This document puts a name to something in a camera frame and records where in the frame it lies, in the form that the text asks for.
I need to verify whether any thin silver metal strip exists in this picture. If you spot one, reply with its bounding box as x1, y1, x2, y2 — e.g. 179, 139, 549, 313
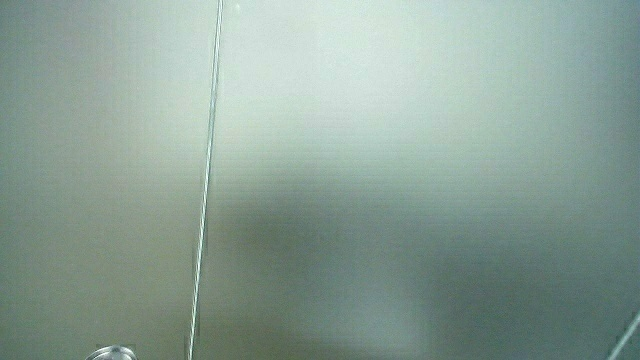
186, 0, 225, 360
605, 310, 640, 360

